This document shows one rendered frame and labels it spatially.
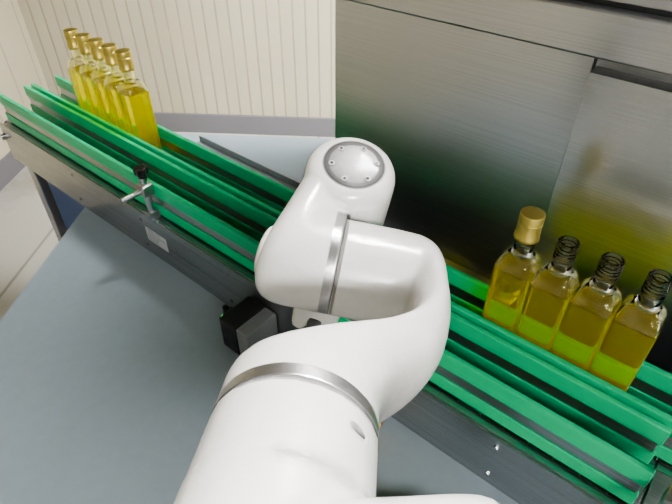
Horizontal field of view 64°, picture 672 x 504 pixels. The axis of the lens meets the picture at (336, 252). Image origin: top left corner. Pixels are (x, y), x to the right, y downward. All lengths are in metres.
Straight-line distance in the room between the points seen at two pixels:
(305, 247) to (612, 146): 0.57
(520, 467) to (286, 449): 0.69
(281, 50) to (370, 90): 2.22
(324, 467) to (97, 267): 1.21
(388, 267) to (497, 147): 0.60
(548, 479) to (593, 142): 0.48
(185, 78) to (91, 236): 2.09
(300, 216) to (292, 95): 2.96
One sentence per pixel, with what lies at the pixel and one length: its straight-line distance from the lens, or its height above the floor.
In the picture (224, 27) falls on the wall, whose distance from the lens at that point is 3.29.
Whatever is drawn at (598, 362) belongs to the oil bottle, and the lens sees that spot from 0.87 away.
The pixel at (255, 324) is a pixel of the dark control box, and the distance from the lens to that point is 1.04.
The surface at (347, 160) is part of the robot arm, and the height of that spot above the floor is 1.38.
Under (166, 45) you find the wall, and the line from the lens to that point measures 3.43.
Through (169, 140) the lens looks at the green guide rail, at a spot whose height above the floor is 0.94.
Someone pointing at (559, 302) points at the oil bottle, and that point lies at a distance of 0.82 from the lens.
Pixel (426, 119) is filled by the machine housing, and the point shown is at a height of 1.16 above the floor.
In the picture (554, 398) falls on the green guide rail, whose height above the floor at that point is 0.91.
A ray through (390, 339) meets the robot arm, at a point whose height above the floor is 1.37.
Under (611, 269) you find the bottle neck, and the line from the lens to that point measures 0.78.
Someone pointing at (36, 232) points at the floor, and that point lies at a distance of 2.98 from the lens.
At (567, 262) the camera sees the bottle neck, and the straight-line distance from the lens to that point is 0.80.
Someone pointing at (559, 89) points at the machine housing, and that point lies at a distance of 0.88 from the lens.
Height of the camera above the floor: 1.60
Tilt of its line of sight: 40 degrees down
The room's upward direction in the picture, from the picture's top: straight up
